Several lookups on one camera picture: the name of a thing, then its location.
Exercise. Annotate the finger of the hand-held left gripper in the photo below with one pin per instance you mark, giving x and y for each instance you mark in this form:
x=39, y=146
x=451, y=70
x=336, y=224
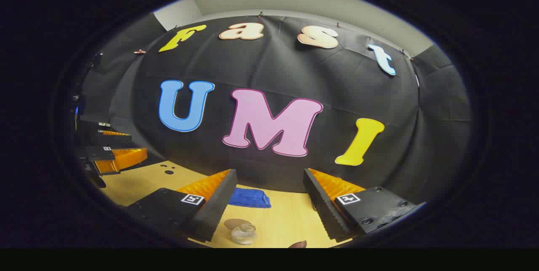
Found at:
x=126, y=159
x=110, y=139

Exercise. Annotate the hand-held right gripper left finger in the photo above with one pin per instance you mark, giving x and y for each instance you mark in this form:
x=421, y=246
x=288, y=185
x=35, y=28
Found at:
x=219, y=207

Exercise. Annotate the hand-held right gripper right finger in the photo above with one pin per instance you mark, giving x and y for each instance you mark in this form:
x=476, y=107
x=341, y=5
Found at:
x=322, y=207

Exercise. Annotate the round brown coaster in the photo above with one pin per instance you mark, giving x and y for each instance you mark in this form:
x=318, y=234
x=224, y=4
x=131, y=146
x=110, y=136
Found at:
x=232, y=223

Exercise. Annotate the clear plastic water bottle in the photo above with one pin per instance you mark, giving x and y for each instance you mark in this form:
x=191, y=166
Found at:
x=244, y=235

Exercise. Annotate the blue towel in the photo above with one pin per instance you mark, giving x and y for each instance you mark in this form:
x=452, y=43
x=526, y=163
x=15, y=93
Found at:
x=250, y=198

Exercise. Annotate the black backdrop cloth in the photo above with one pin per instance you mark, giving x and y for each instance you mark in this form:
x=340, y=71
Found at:
x=273, y=64

